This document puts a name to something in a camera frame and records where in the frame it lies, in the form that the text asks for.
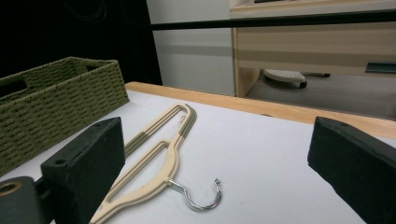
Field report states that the white table sheet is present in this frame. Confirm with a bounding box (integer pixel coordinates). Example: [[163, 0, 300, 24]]
[[0, 90, 396, 224]]

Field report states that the white cabinet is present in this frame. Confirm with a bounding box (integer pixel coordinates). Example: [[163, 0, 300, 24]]
[[146, 0, 236, 97]]

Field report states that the light wooden desk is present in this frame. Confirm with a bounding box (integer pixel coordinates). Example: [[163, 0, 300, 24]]
[[229, 0, 396, 98]]

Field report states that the dark drawer handle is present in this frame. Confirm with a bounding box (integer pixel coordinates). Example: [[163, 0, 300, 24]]
[[364, 61, 396, 75]]

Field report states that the black horizontal bar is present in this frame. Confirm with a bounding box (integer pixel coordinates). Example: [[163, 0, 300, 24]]
[[150, 10, 396, 31]]

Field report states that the green woven basket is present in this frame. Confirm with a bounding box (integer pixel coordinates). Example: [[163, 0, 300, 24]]
[[0, 56, 130, 176]]

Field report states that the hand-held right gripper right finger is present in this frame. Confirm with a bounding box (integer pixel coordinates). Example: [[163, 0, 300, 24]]
[[306, 116, 396, 224]]

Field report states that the beige clothes hanger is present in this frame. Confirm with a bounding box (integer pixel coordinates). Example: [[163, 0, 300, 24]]
[[89, 103, 223, 224]]

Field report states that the white chair base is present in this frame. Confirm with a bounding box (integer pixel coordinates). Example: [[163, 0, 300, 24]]
[[262, 68, 332, 89]]

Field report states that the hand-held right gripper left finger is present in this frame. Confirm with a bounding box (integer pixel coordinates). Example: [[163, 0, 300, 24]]
[[40, 116, 126, 224]]

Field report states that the black curtain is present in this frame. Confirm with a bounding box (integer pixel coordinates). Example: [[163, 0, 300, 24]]
[[0, 0, 163, 86]]

